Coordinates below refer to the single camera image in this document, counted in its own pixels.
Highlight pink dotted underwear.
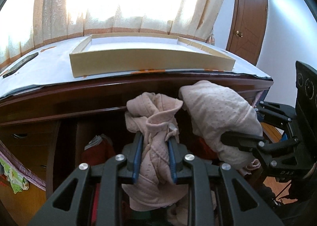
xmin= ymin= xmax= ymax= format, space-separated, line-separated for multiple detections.
xmin=122 ymin=92 xmax=188 ymax=212

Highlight pale pink underwear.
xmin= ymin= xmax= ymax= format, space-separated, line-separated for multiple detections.
xmin=179 ymin=80 xmax=263 ymax=170

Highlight red garment in drawer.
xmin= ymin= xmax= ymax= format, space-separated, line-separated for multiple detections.
xmin=80 ymin=135 xmax=116 ymax=166

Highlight dark wooden dresser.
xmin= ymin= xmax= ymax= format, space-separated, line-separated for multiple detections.
xmin=0 ymin=72 xmax=275 ymax=199

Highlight brass door knob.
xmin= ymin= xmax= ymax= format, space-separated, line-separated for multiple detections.
xmin=235 ymin=30 xmax=243 ymax=38

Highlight shallow cardboard box tray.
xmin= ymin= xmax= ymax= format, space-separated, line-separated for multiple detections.
xmin=69 ymin=32 xmax=235 ymax=78

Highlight brown wooden door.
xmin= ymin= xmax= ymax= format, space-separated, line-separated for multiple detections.
xmin=226 ymin=0 xmax=268 ymax=65

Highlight green white cloth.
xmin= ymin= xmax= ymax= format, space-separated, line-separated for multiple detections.
xmin=1 ymin=159 xmax=30 ymax=194

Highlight black smartphone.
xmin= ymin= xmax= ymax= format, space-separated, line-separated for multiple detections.
xmin=3 ymin=52 xmax=39 ymax=78

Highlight beige orange lace curtain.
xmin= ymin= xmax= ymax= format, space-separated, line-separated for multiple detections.
xmin=1 ymin=0 xmax=223 ymax=67

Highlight black right camera box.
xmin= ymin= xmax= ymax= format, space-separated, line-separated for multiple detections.
xmin=296 ymin=61 xmax=316 ymax=127

